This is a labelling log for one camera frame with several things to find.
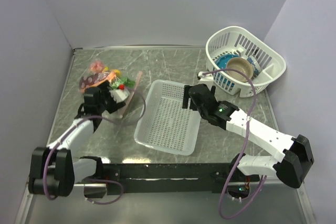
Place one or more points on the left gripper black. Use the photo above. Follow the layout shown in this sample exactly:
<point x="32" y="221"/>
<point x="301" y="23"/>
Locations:
<point x="105" y="87"/>

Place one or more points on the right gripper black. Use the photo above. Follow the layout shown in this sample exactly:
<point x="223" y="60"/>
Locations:
<point x="186" y="97"/>

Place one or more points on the clear zip bag pink slider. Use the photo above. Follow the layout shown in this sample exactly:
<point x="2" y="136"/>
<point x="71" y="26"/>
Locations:
<point x="90" y="79"/>

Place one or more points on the fake green lettuce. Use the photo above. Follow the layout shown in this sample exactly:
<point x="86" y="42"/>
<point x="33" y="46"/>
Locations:
<point x="122" y="81"/>

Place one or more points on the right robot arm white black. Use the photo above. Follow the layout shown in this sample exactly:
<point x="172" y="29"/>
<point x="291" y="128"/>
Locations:
<point x="290" y="158"/>

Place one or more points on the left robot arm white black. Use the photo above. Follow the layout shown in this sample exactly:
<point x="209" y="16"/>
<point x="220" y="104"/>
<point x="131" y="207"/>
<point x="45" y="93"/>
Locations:
<point x="53" y="172"/>

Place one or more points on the white perforated shallow tray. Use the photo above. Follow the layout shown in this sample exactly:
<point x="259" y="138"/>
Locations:
<point x="166" y="126"/>

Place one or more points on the blue plate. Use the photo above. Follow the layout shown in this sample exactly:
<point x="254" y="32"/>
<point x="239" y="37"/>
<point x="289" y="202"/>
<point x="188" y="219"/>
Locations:
<point x="223" y="60"/>

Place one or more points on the beige bowl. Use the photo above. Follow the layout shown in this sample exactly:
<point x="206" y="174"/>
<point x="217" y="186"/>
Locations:
<point x="241" y="65"/>

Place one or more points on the white slatted dish basket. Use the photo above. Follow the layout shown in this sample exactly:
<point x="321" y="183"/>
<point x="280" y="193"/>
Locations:
<point x="239" y="41"/>

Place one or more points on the white blue patterned dish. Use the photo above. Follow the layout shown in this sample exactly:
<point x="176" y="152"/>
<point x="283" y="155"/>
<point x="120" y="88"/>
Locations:
<point x="257" y="69"/>

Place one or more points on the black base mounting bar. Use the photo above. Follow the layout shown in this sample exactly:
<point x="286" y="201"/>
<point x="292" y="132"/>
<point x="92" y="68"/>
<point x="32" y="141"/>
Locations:
<point x="163" y="178"/>

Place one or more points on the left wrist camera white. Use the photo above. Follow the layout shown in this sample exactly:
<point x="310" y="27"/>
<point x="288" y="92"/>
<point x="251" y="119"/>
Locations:
<point x="120" y="94"/>

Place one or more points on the aluminium frame rail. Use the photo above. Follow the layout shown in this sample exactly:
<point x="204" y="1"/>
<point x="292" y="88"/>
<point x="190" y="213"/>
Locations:
<point x="27" y="199"/>

